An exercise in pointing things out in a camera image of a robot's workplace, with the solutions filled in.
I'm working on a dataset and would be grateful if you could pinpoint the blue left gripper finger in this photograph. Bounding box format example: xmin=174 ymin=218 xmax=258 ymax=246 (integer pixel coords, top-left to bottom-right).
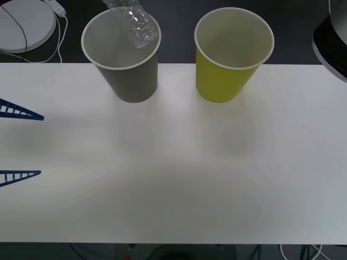
xmin=0 ymin=97 xmax=45 ymax=121
xmin=0 ymin=170 xmax=42 ymax=188

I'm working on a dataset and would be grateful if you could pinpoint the clear bottle with green cap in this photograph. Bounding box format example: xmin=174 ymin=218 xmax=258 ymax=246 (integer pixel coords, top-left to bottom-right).
xmin=102 ymin=0 xmax=158 ymax=49

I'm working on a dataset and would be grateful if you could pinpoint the white round disc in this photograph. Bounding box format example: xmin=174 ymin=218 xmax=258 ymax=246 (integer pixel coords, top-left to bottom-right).
xmin=0 ymin=0 xmax=57 ymax=54

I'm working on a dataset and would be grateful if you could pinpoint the grey plastic bin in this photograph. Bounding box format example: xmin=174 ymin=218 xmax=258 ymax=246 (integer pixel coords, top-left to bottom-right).
xmin=80 ymin=7 xmax=162 ymax=103

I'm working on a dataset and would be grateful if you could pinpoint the white power strip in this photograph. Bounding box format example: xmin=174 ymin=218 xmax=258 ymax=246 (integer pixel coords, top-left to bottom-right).
xmin=44 ymin=0 xmax=67 ymax=16

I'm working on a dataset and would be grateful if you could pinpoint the yellow-green plastic bin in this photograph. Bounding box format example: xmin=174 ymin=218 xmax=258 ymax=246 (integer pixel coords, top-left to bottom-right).
xmin=194 ymin=7 xmax=275 ymax=103

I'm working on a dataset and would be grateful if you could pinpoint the black cable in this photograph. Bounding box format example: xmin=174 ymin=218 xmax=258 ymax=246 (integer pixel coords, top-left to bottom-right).
xmin=0 ymin=4 xmax=28 ymax=62

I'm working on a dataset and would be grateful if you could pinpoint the white cable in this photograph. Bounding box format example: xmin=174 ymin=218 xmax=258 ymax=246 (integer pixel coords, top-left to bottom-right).
xmin=279 ymin=243 xmax=326 ymax=260
xmin=0 ymin=15 xmax=68 ymax=64

